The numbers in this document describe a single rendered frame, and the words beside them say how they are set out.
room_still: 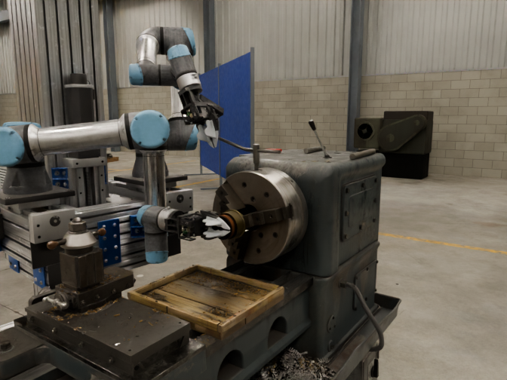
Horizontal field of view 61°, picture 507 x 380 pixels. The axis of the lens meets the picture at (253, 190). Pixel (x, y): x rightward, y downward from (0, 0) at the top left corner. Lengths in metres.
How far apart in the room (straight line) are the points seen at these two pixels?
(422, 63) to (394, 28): 1.13
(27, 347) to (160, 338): 0.33
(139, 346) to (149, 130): 0.69
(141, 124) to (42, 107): 0.54
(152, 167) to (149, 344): 0.76
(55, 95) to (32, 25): 0.26
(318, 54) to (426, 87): 3.05
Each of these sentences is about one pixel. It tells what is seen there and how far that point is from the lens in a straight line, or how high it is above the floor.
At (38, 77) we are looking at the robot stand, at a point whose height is 1.55.
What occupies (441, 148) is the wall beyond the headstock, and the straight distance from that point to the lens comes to 11.27.
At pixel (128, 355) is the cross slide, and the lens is 0.90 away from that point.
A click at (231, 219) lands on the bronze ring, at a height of 1.11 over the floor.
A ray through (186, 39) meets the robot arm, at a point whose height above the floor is 1.73.
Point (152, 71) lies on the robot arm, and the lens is 1.60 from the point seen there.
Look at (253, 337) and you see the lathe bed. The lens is 1.30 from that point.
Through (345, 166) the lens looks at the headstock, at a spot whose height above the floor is 1.24.
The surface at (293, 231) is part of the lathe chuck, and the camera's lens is 1.38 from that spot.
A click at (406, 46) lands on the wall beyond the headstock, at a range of 11.64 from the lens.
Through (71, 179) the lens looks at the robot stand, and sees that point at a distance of 1.78.
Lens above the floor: 1.42
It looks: 10 degrees down
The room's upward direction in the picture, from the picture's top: straight up
